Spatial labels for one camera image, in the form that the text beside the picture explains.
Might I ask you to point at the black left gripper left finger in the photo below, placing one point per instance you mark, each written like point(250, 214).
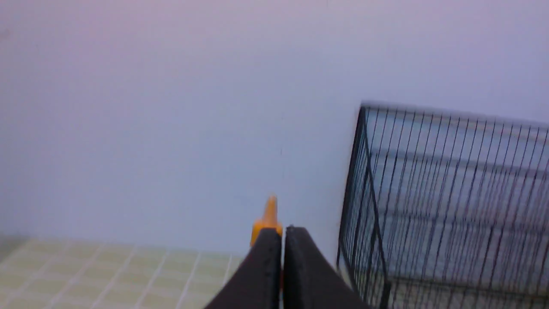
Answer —
point(256, 282)

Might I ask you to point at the small red sauce bottle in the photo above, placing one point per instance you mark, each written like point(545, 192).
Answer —
point(269, 220)

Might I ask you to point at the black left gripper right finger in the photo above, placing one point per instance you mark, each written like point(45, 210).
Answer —
point(309, 280)

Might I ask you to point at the black wire mesh rack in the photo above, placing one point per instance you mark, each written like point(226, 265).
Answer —
point(446, 210)

